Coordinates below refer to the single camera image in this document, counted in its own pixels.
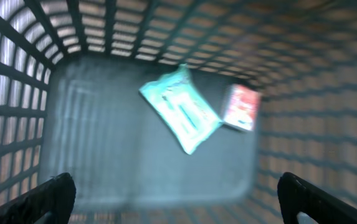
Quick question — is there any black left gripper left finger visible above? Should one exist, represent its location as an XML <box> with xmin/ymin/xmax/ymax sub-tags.
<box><xmin>0</xmin><ymin>172</ymin><xmax>76</xmax><ymax>224</ymax></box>

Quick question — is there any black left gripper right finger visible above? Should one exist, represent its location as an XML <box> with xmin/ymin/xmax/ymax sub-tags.
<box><xmin>277</xmin><ymin>172</ymin><xmax>357</xmax><ymax>224</ymax></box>

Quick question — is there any red small carton box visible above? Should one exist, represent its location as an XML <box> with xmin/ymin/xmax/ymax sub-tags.
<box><xmin>222</xmin><ymin>83</ymin><xmax>262</xmax><ymax>131</ymax></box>

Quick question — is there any mint green tissue pack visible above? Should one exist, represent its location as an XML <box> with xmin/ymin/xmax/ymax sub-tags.
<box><xmin>139</xmin><ymin>64</ymin><xmax>222</xmax><ymax>155</ymax></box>

